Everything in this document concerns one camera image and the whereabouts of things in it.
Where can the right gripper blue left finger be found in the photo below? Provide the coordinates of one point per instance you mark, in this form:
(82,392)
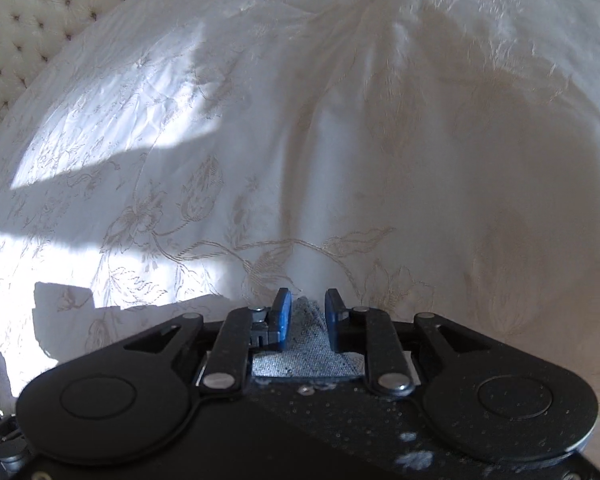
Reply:
(280,319)

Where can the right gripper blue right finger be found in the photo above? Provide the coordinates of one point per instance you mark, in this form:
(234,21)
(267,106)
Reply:
(336,314)

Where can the grey speckled pants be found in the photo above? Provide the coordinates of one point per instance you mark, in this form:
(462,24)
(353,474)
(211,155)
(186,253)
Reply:
(307,352)

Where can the cream embroidered bedspread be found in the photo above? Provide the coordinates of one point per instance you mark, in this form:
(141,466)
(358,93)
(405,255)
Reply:
(416,154)

